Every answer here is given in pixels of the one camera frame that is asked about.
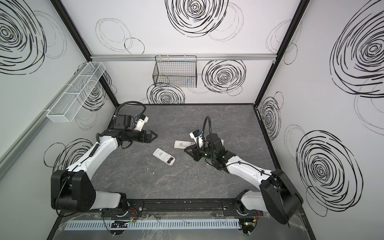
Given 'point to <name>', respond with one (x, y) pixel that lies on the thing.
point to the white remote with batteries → (182, 144)
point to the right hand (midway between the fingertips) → (184, 151)
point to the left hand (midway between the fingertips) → (152, 134)
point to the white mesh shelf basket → (66, 107)
